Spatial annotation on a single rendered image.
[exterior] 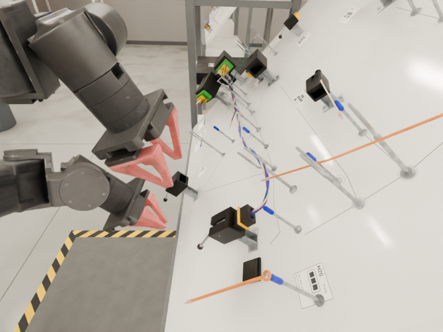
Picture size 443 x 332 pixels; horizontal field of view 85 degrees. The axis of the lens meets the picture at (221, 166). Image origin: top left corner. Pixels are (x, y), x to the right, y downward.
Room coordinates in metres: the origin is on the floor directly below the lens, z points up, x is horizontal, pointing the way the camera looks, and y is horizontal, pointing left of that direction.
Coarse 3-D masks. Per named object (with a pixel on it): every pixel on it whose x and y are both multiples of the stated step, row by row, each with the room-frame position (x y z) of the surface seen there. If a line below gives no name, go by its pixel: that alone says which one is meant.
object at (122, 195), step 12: (108, 180) 0.30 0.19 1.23; (120, 180) 0.31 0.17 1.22; (132, 180) 0.35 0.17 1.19; (144, 180) 0.34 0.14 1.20; (120, 192) 0.29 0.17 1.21; (132, 192) 0.30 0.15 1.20; (108, 204) 0.27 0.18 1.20; (120, 204) 0.28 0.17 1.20; (132, 204) 0.28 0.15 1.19; (120, 216) 0.26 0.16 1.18; (108, 228) 0.25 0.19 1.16
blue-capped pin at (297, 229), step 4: (264, 208) 0.25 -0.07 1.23; (268, 208) 0.25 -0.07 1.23; (268, 212) 0.25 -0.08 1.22; (272, 212) 0.25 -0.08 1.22; (276, 216) 0.25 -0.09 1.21; (280, 216) 0.26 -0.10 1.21; (284, 220) 0.25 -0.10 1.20; (288, 224) 0.25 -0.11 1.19; (292, 224) 0.26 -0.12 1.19; (296, 228) 0.25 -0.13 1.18; (300, 228) 0.26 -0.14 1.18; (296, 232) 0.25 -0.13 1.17; (300, 232) 0.25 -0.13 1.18
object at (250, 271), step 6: (258, 258) 0.24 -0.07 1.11; (246, 264) 0.24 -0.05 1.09; (252, 264) 0.23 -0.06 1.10; (258, 264) 0.23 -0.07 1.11; (246, 270) 0.23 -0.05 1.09; (252, 270) 0.22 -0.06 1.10; (258, 270) 0.22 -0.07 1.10; (246, 276) 0.22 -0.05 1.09; (252, 276) 0.21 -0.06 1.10; (258, 276) 0.21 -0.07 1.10
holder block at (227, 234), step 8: (232, 208) 0.30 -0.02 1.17; (216, 216) 0.30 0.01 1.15; (224, 216) 0.29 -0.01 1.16; (232, 216) 0.28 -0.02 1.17; (216, 224) 0.29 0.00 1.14; (224, 224) 0.27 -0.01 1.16; (232, 224) 0.27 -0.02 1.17; (216, 232) 0.26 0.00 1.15; (224, 232) 0.26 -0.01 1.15; (232, 232) 0.26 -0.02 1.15; (240, 232) 0.26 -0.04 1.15; (224, 240) 0.27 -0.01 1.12; (232, 240) 0.26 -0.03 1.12
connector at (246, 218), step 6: (246, 204) 0.29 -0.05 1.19; (240, 210) 0.29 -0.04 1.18; (246, 210) 0.28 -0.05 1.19; (252, 210) 0.28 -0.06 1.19; (234, 216) 0.28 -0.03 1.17; (240, 216) 0.28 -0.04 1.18; (246, 216) 0.27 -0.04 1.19; (252, 216) 0.27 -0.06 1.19; (234, 222) 0.27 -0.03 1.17; (240, 222) 0.26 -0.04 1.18; (246, 222) 0.26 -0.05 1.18; (252, 222) 0.26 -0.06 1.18; (240, 228) 0.26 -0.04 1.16
